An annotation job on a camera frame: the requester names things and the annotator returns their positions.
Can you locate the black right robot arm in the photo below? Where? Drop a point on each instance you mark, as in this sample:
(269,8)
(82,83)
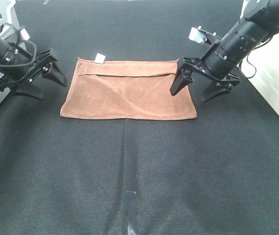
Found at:
(221,62)

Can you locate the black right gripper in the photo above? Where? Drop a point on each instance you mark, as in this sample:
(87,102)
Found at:
(222,83)

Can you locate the brown towel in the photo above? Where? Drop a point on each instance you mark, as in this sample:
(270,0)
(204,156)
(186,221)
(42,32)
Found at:
(126,89)

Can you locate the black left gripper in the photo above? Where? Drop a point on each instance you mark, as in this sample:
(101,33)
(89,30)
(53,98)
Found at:
(18,79)

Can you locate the white plastic storage bin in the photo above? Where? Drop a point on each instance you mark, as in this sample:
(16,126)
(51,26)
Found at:
(262,67)

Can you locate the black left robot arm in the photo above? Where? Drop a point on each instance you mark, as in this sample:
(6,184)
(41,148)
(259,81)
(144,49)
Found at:
(12,55)

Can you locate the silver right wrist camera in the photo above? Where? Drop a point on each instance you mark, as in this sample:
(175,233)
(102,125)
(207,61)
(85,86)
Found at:
(201,36)

